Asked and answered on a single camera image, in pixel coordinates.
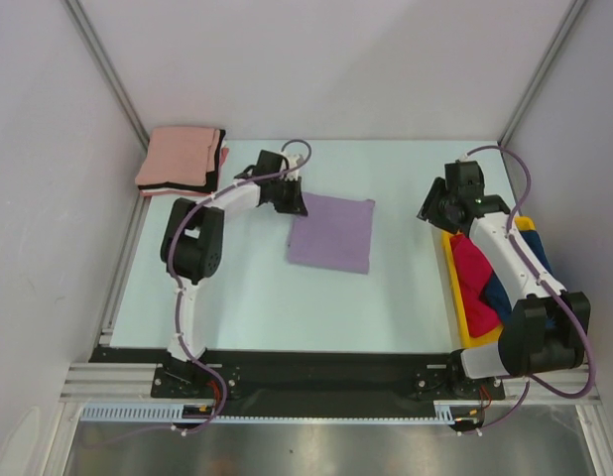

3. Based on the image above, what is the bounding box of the left corner aluminium post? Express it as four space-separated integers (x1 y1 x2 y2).
61 0 149 151

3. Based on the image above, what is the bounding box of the purple t shirt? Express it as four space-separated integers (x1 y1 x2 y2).
287 193 375 275

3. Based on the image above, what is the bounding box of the aluminium frame rail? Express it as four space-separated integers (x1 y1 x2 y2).
61 363 157 403

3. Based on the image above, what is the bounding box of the yellow plastic bin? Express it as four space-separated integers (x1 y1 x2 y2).
439 215 536 351

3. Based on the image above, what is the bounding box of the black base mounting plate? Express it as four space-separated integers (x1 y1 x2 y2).
90 346 505 417

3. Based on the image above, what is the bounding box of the red t shirt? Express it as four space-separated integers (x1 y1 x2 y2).
449 234 501 338

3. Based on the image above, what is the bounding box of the folded black t shirt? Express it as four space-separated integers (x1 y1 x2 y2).
137 128 227 195

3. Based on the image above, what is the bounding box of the right corner aluminium post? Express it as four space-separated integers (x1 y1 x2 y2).
497 0 590 146

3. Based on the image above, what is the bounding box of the navy blue t shirt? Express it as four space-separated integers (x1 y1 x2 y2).
474 228 566 326

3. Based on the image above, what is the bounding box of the corner aluminium post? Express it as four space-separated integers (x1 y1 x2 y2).
497 0 590 146
61 0 149 151

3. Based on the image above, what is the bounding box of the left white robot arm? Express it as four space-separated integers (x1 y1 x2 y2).
160 150 311 397

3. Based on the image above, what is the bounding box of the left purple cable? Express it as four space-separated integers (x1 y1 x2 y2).
167 139 313 437

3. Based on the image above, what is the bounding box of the purple cable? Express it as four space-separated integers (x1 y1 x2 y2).
167 139 313 437
454 144 598 437

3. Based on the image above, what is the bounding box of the slotted cable duct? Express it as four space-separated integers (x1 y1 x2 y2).
80 403 475 425

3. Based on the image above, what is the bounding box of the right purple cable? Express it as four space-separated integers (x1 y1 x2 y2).
454 144 598 437

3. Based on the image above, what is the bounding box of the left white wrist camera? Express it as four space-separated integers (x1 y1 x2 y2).
285 154 305 180

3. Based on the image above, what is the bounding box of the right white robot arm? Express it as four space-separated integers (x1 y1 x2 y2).
418 161 591 398

